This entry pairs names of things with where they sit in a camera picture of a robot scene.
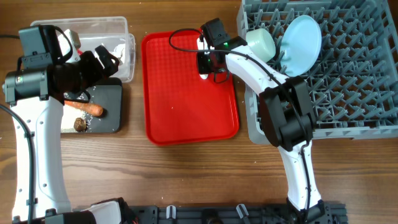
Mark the black waste tray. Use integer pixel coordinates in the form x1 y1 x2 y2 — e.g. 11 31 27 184
60 77 123 134

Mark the mint green bowl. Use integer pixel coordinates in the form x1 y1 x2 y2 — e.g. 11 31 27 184
246 28 276 62

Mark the orange carrot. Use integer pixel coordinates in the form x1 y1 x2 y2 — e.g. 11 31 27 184
65 101 103 116

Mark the grey dishwasher rack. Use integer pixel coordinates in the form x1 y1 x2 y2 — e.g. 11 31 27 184
236 0 397 139

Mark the red plastic tray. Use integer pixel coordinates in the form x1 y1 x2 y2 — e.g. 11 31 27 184
141 31 239 146

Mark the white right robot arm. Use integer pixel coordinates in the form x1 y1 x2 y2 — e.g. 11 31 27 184
194 16 326 223

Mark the light blue plate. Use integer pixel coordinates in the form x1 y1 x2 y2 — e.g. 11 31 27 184
279 15 322 77

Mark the white tissue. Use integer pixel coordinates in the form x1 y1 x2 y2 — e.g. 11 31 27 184
109 44 126 65

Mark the clear plastic bin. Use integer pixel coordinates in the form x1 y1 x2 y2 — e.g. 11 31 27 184
31 16 136 83

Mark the white rice pile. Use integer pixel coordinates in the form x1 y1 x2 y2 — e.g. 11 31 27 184
61 90 94 133

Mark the white plastic spoon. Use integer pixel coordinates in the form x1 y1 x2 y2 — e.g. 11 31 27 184
197 38 208 80

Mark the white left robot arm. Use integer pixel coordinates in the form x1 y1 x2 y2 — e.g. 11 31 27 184
1 25 137 223

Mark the brown mushroom scrap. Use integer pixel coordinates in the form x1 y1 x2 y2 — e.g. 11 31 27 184
73 118 86 132

